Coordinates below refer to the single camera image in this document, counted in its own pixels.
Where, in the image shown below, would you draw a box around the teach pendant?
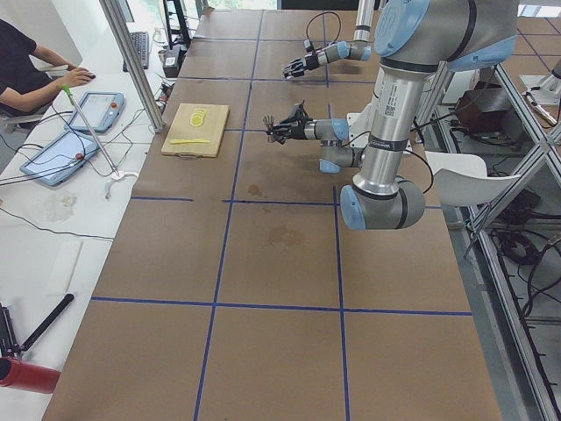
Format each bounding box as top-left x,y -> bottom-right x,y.
19,131 -> 98,187
75,91 -> 124,133

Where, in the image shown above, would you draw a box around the near teach pendant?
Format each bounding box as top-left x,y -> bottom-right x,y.
19,131 -> 98,187

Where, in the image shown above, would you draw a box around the lemon slices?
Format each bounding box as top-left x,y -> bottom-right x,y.
189,108 -> 208,127

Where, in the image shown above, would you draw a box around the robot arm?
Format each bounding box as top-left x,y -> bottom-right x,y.
282,0 -> 385,79
264,1 -> 519,230

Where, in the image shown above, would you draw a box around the far teach pendant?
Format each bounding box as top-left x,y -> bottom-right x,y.
75,91 -> 124,133

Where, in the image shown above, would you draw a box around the black keyboard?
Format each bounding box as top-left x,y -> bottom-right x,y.
129,31 -> 151,69

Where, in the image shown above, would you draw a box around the black tool with handle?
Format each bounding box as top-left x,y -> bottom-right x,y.
1,294 -> 75,358

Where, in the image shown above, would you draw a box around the seated person black shirt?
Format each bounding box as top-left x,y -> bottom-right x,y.
1,20 -> 93,117

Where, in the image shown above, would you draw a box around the steel double jigger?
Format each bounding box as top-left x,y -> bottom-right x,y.
263,115 -> 277,143

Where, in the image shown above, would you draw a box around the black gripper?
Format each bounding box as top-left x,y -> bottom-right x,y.
272,102 -> 316,145
283,39 -> 325,80

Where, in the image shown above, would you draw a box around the crumpled white tissue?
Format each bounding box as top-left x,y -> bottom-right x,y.
45,191 -> 78,222

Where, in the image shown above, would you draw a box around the red bottle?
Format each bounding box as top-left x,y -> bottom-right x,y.
1,357 -> 60,394

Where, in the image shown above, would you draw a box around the wooden cutting board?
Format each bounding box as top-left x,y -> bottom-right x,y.
161,103 -> 230,158

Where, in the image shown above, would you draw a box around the yellow plastic knife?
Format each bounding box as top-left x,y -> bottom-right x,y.
169,138 -> 210,145

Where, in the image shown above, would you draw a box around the metal rod green tip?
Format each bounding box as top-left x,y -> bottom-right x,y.
61,84 -> 121,180

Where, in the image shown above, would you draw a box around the brown box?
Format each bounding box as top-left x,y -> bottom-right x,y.
455,88 -> 523,139

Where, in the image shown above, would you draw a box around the aluminium frame post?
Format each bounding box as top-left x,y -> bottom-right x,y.
99,0 -> 164,133

